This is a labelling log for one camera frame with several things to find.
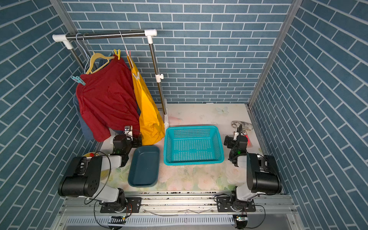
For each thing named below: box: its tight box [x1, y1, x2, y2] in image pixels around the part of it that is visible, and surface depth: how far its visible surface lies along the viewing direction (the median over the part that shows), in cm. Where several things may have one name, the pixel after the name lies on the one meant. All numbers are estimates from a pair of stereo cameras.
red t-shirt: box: [76, 56, 141, 143], surface depth 74 cm
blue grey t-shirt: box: [73, 93, 95, 142], surface depth 67 cm
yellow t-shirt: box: [126, 55, 166, 146], surface depth 77 cm
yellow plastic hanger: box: [85, 52, 116, 75], surface depth 67 cm
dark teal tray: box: [127, 145, 161, 188], surface depth 88 cm
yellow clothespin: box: [114, 48, 122, 60], surface depth 84 cm
